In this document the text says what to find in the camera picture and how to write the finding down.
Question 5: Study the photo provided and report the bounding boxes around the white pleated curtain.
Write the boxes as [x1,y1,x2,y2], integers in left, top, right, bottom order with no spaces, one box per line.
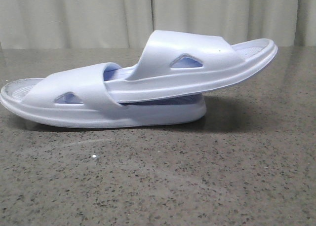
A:
[0,0,316,49]

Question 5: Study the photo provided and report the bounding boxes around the light blue slipper two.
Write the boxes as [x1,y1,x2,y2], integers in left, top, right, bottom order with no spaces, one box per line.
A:
[104,30,277,103]

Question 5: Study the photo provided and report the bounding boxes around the light blue slipper one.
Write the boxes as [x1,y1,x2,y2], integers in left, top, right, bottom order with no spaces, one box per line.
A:
[0,63,206,128]

